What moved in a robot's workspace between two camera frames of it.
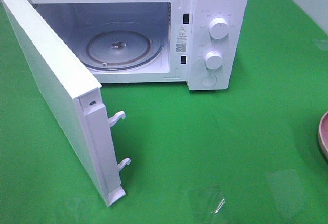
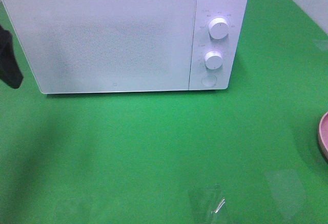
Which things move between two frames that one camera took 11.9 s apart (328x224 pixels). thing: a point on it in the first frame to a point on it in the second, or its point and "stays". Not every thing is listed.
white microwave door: x=75 y=94 to x=76 y=42
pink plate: x=323 y=131 stays
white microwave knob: x=213 y=60 stays
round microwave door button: x=208 y=81 stays
